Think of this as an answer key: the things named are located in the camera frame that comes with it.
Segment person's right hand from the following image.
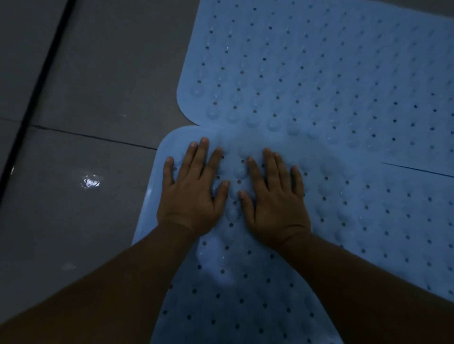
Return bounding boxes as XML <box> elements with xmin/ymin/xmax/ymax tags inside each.
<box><xmin>238</xmin><ymin>148</ymin><xmax>312</xmax><ymax>249</ymax></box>

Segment person's left hand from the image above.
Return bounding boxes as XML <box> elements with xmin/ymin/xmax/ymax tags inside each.
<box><xmin>157</xmin><ymin>137</ymin><xmax>231</xmax><ymax>237</ymax></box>

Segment blue perforated rubber bath mat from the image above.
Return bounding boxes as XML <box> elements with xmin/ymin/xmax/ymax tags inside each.
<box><xmin>132</xmin><ymin>125</ymin><xmax>454</xmax><ymax>344</ymax></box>
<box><xmin>177</xmin><ymin>0</ymin><xmax>454</xmax><ymax>176</ymax></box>

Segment person's right forearm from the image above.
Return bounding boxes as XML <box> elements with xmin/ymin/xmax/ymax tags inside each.
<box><xmin>270</xmin><ymin>230</ymin><xmax>454</xmax><ymax>344</ymax></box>

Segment person's left forearm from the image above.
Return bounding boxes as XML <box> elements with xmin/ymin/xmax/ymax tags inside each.
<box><xmin>0</xmin><ymin>220</ymin><xmax>201</xmax><ymax>344</ymax></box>

